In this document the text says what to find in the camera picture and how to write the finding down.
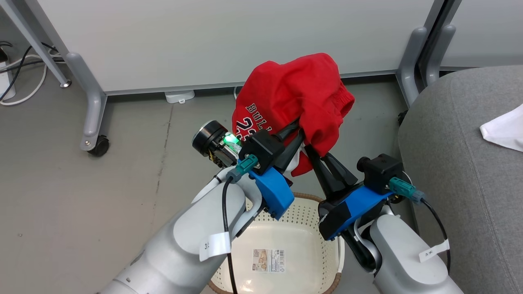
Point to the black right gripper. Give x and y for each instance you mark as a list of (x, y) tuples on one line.
[(335, 200)]

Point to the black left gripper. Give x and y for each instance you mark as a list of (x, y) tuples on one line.
[(212, 141)]

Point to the red Bulls basketball jersey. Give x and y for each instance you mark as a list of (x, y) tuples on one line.
[(294, 94)]

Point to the white garment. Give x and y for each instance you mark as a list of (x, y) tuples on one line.
[(506, 128)]

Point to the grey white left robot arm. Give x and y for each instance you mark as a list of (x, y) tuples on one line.
[(179, 249)]

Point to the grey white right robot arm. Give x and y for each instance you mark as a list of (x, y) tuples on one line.
[(404, 257)]

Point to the white perforated laundry basket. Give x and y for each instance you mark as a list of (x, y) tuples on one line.
[(282, 232)]

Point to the printed basket label sticker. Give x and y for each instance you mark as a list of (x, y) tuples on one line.
[(268, 260)]

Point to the white floor adapter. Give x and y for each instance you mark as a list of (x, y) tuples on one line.
[(179, 96)]

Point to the large white partition panel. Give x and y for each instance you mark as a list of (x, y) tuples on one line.
[(229, 36)]

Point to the grey curved partition leg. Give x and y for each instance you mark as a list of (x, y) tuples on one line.
[(410, 61), (439, 53)]

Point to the black caster wheel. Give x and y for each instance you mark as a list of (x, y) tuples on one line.
[(100, 146)]

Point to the grey partition leg with caster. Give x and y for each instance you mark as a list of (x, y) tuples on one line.
[(92, 102)]

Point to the narrow white partition panel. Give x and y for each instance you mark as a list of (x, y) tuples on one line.
[(486, 32)]

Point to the thin grey slanted pole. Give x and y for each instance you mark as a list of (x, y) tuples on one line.
[(36, 45)]

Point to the white power strip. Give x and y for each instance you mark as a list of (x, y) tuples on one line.
[(5, 81)]

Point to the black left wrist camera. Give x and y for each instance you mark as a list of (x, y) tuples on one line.
[(263, 149)]

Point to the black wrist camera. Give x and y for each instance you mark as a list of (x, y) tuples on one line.
[(263, 149), (380, 171)]

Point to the blue right camera mount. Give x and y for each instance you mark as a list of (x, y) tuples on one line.
[(365, 204)]

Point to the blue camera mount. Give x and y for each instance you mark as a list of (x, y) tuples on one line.
[(273, 192), (365, 204)]

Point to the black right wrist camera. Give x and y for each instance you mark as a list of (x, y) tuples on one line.
[(380, 171)]

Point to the blue left camera mount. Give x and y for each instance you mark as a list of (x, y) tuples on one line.
[(273, 192)]

